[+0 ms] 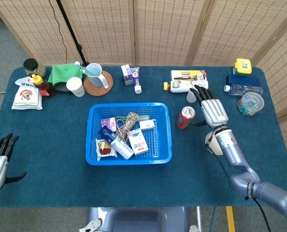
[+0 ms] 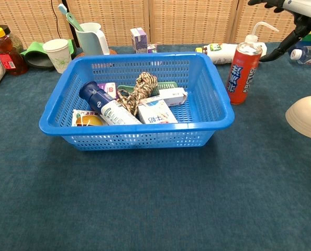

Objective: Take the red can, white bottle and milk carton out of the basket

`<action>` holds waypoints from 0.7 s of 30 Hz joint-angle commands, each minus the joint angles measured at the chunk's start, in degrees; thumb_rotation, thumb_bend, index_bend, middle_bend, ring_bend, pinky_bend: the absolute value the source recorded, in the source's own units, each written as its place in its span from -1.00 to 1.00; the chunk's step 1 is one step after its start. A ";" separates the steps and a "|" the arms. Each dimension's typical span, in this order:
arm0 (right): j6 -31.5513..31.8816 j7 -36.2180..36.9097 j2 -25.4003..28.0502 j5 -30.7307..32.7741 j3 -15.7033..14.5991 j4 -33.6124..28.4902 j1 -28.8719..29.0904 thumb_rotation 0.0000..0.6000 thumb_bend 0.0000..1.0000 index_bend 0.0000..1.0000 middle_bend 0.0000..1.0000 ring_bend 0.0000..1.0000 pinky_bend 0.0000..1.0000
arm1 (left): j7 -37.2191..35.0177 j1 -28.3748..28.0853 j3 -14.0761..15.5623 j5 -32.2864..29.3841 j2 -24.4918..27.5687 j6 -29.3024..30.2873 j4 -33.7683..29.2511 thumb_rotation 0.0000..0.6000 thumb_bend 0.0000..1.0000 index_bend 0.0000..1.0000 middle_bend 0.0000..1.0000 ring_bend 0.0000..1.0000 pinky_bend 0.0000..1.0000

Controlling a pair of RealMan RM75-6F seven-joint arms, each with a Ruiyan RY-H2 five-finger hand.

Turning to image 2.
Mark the red white snack packet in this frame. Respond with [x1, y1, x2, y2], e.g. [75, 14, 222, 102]
[71, 109, 104, 127]

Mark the white drink bottle yellow cap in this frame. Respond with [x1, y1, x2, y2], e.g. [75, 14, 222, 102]
[195, 42, 268, 65]

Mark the white bottle navy cap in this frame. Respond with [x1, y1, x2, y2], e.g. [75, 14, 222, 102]
[79, 81, 143, 126]

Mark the red Arctic Ocean can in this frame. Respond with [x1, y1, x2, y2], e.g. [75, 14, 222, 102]
[226, 41, 263, 106]

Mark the black round dish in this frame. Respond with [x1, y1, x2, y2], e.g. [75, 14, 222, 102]
[24, 51, 55, 71]

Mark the clear squeeze wash bottle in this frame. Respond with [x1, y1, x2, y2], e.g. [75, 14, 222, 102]
[243, 21, 280, 53]

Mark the cork coaster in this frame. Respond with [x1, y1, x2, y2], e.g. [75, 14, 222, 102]
[75, 47, 119, 59]

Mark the light blue toothbrush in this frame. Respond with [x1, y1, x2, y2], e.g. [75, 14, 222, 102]
[58, 3, 76, 27]

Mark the pale blue measuring jug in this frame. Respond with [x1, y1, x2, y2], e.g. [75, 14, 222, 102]
[75, 22, 110, 56]

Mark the white paper cup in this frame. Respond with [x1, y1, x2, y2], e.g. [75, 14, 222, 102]
[42, 39, 72, 74]

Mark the thin black hanging cable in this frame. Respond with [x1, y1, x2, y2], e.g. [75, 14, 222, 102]
[50, 0, 61, 40]

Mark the teal table cloth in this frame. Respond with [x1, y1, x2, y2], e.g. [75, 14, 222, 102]
[0, 41, 311, 251]

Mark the green spatula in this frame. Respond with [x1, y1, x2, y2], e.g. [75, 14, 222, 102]
[65, 12, 85, 32]

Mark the beige braided rope bundle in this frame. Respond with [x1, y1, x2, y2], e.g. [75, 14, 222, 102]
[117, 72, 159, 116]

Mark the small purple white box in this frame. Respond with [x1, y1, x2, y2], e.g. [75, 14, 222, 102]
[97, 82, 119, 99]

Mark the blue plastic mesh basket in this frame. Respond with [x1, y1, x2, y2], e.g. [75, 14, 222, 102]
[38, 52, 236, 152]

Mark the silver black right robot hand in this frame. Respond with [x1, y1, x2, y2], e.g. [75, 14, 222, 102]
[248, 0, 311, 63]

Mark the green cloth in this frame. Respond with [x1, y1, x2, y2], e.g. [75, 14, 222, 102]
[20, 39, 77, 57]

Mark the bamboo folding screen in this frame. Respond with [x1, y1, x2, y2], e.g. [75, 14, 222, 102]
[0, 0, 311, 50]

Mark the honey bottle yellow cap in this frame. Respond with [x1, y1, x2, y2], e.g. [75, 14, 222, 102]
[0, 18, 28, 76]

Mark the purple white drink carton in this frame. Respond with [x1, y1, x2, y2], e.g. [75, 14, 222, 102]
[130, 27, 148, 54]

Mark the small white medicine box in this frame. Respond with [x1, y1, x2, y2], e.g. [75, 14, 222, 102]
[141, 87, 189, 107]

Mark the clear water bottle white cap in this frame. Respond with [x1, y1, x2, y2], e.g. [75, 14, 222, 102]
[290, 46, 311, 66]

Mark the beige upturned bowl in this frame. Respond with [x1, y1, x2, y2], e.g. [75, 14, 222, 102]
[285, 95, 311, 141]

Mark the glass jar black lid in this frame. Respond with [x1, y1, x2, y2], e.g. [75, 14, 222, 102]
[0, 25, 25, 54]

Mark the white red blue carton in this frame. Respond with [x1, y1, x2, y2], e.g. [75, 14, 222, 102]
[137, 100, 179, 124]

